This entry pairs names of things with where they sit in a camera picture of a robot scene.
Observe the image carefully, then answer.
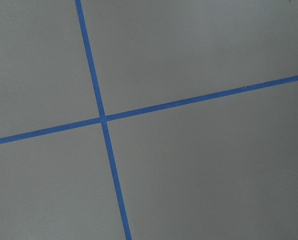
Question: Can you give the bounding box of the long blue tape line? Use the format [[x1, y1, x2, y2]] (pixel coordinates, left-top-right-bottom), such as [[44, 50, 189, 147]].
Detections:
[[0, 75, 298, 145]]

